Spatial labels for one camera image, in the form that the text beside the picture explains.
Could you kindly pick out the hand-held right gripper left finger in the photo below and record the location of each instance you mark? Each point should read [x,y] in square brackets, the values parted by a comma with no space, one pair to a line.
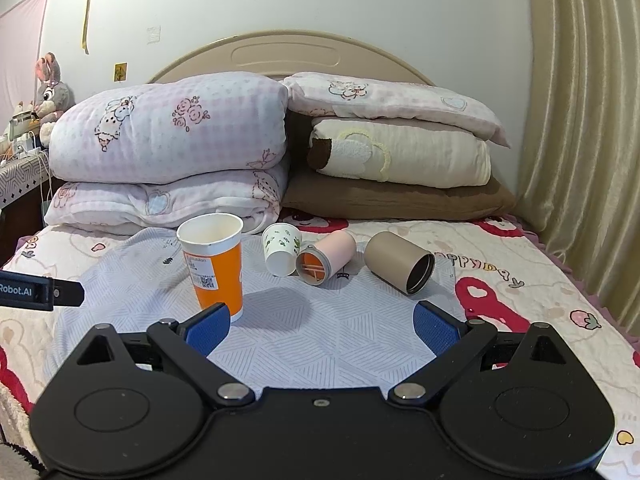
[207,329]

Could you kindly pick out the pink checked folded quilt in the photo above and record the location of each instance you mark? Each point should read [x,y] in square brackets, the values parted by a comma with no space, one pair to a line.
[170,125]
[165,200]

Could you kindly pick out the white cup with green print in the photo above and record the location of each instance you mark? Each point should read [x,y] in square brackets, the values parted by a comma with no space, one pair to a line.
[281,247]

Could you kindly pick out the pink hanging cloth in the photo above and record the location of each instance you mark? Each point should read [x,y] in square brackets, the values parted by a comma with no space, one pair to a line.
[22,55]

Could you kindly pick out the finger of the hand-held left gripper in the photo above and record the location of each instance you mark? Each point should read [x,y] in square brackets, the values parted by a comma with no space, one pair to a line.
[69,293]

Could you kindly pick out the white wall paper patch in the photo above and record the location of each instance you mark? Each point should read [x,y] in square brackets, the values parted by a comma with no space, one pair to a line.
[153,33]

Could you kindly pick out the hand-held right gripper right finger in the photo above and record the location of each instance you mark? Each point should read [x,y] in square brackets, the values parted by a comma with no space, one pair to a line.
[436,331]

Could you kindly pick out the orange paper cup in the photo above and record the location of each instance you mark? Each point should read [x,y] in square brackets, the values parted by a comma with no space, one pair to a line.
[220,265]

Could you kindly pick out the beige headboard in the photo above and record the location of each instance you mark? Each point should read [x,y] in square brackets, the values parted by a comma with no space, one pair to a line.
[285,52]

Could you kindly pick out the grey plush rabbit toy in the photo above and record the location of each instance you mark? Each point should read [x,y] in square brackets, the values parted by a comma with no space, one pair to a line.
[52,92]

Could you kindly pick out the tan cylindrical cup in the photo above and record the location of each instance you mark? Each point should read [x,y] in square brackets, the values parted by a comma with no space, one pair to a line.
[392,260]

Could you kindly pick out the black and white rug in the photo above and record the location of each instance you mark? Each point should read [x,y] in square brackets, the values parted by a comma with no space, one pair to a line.
[17,460]

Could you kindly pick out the beige curtain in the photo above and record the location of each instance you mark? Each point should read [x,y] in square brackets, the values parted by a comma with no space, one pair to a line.
[585,125]

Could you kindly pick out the brown pillow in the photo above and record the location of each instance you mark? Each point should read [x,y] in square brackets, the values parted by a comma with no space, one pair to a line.
[400,200]

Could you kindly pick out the bedside table with patterned cloth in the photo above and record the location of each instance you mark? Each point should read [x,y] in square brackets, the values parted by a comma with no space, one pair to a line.
[20,177]

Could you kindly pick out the cream folded blanket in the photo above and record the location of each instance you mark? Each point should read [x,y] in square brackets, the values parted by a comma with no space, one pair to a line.
[415,152]

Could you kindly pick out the yellow tape strip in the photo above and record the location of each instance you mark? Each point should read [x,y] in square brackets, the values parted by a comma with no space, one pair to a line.
[89,5]

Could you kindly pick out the pink checked pillow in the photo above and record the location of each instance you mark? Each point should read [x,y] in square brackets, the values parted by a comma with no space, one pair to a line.
[395,97]

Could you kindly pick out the grey patterned mat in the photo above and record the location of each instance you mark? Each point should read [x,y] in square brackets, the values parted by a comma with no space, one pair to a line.
[310,332]

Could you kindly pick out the yellow wall sticker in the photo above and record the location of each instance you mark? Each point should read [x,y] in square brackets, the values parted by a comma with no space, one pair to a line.
[120,71]

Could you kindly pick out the pink cup with grey rim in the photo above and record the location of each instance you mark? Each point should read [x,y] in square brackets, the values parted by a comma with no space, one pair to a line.
[332,255]

